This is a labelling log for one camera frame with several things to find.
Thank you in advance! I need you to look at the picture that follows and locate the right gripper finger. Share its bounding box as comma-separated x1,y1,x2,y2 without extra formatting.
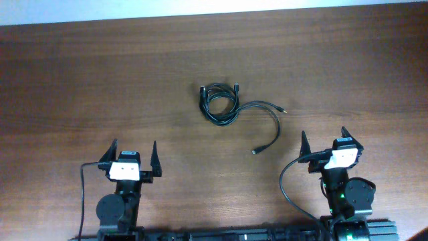
299,131,312,157
340,126,363,149

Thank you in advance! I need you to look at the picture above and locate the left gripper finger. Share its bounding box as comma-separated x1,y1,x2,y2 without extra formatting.
150,141,162,177
99,139,118,163

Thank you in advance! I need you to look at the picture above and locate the black audio jack cable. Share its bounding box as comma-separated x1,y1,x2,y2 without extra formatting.
213,100,288,155

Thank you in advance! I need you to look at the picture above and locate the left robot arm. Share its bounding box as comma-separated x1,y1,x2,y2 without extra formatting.
96,140,163,240

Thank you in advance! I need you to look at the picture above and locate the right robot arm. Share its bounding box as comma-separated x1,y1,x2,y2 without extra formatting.
299,127,376,240

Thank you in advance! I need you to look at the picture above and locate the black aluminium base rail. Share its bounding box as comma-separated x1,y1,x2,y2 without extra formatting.
80,220,400,241

